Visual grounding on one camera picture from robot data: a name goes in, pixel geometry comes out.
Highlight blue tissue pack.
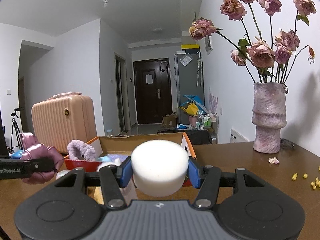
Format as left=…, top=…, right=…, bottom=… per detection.
left=10, top=150, right=24, bottom=159

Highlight white round foam sponge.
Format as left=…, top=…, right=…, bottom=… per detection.
left=131, top=140, right=189, bottom=197

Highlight orange cardboard box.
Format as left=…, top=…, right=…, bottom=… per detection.
left=65, top=132, right=196, bottom=181

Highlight white wall panel box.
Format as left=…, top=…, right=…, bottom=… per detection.
left=204, top=35, right=213, bottom=55

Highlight pink ribbed suitcase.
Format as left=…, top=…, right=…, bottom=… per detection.
left=31, top=92, right=97, bottom=153

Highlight pink textured vase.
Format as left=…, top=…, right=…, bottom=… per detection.
left=252, top=82, right=287, bottom=154

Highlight yellow box on refrigerator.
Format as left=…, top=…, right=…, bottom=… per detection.
left=181, top=44, right=200, bottom=50

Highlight dried pink roses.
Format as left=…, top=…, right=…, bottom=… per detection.
left=189, top=0, right=319, bottom=84

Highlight black camera tripod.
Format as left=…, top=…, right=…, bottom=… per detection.
left=8, top=107, right=23, bottom=153

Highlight yellow bag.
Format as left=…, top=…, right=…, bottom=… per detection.
left=180, top=102, right=199, bottom=116

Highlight grey refrigerator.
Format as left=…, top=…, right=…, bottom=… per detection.
left=175, top=54, right=204, bottom=124

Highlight black bag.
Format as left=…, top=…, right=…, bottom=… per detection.
left=157, top=128, right=213, bottom=145

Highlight fallen rose petal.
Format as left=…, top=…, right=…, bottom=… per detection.
left=268, top=157, right=279, bottom=165

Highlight white umbrella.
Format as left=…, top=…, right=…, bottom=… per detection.
left=196, top=51, right=202, bottom=87

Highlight light blue soft sponge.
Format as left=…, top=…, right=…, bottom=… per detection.
left=97, top=155, right=111, bottom=162

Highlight brown cardboard box on floor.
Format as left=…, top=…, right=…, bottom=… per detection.
left=162, top=115, right=178, bottom=128

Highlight wire storage cart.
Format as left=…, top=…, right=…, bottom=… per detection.
left=196, top=110, right=219, bottom=144

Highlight dark brown entrance door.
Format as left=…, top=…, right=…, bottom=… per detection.
left=133, top=58, right=172, bottom=125

